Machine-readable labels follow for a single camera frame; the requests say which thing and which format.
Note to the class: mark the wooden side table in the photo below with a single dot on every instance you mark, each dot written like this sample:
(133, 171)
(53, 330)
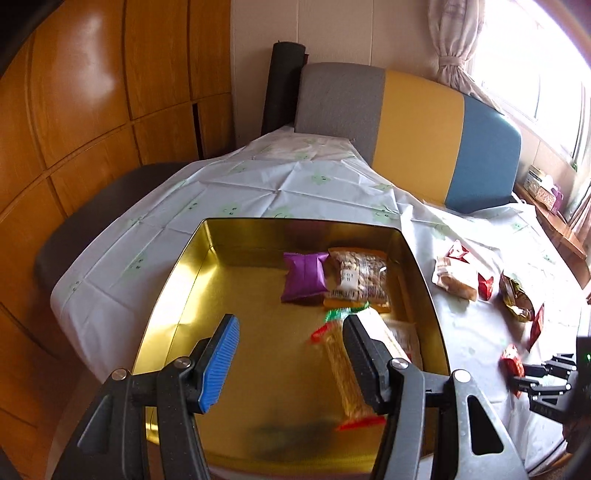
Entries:
(561, 228)

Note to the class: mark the dark grey chair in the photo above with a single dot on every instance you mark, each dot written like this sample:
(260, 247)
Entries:
(92, 217)

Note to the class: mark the wooden wardrobe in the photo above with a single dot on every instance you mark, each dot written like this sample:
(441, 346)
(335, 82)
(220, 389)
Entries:
(92, 92)

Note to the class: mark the floral curtain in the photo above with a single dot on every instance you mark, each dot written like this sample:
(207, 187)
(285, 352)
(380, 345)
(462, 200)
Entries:
(579, 207)

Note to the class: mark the clear mixed nuts packet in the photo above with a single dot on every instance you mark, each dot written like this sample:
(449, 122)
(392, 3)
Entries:
(360, 277)

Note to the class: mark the window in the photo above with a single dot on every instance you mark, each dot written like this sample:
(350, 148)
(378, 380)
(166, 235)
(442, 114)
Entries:
(531, 60)

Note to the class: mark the brown gold foil packet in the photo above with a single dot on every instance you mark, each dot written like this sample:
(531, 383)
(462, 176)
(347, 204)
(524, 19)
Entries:
(517, 300)

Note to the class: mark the small dark red packet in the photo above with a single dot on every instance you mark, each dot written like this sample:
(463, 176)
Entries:
(511, 364)

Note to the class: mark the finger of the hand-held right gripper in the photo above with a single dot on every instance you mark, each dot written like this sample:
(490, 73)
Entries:
(540, 392)
(549, 367)

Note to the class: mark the white red-label packet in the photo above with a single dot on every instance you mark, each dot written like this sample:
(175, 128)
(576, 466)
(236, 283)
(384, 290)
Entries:
(408, 341)

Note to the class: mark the large red cake packet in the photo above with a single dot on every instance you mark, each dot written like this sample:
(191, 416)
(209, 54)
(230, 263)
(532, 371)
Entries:
(536, 325)

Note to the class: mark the tied beige curtain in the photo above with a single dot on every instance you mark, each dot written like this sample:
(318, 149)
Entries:
(452, 46)

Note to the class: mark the grey yellow blue headboard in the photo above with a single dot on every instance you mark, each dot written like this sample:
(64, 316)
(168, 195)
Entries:
(415, 129)

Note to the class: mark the purple packet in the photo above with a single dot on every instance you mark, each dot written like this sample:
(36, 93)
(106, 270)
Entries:
(304, 277)

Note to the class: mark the gold-lined red tin box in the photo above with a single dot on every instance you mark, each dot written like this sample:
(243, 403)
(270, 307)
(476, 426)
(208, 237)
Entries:
(258, 295)

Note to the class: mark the grain bar packet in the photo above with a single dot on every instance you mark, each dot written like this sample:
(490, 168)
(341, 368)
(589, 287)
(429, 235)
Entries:
(341, 374)

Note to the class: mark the pale printed plastic tablecloth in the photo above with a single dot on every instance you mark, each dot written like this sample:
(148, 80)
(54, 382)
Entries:
(286, 184)

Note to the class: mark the purple tissue pack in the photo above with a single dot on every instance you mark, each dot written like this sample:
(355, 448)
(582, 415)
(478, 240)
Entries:
(557, 198)

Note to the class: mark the patterned tissue box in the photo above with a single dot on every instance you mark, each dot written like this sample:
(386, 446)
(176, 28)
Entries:
(544, 194)

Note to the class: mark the clear pastry packet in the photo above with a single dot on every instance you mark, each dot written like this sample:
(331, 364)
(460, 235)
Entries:
(455, 279)

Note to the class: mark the black rolled mat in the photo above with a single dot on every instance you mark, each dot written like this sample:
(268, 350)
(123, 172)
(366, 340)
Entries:
(281, 87)

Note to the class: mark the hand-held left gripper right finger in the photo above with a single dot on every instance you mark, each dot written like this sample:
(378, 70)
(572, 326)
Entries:
(364, 360)

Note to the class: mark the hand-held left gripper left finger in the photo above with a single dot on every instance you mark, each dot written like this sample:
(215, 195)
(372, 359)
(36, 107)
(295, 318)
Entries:
(217, 364)

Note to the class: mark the bright red packet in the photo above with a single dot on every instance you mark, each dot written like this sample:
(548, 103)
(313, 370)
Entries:
(485, 287)

